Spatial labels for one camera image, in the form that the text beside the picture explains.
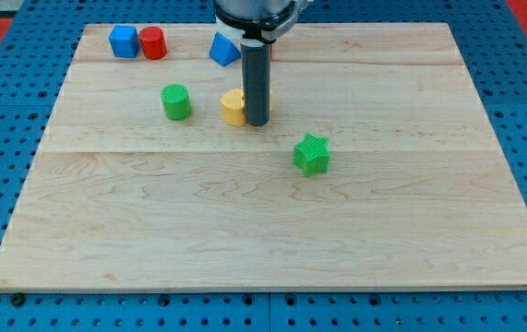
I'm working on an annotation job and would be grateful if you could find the green star block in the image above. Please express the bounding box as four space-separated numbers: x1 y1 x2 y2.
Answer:
293 133 330 177

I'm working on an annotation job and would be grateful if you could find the blue cube block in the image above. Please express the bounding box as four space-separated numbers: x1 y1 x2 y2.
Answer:
108 25 140 58

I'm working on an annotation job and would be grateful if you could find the wooden board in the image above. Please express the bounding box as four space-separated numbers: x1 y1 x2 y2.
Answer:
0 23 527 293

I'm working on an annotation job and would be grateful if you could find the blue triangle block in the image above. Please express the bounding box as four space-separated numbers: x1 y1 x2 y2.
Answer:
209 32 241 66

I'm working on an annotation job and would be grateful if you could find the yellow hexagon block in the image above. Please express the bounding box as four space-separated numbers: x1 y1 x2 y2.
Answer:
220 89 246 126

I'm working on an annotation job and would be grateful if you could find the green cylinder block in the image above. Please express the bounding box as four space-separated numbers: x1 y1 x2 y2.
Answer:
161 84 192 121

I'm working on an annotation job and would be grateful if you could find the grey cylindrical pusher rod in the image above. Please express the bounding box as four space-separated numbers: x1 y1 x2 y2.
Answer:
240 39 270 126

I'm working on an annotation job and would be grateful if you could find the yellow heart block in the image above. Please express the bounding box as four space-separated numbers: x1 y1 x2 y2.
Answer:
269 89 275 112

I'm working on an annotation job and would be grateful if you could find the red cylinder block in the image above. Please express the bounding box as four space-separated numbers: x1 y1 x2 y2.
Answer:
138 26 168 60

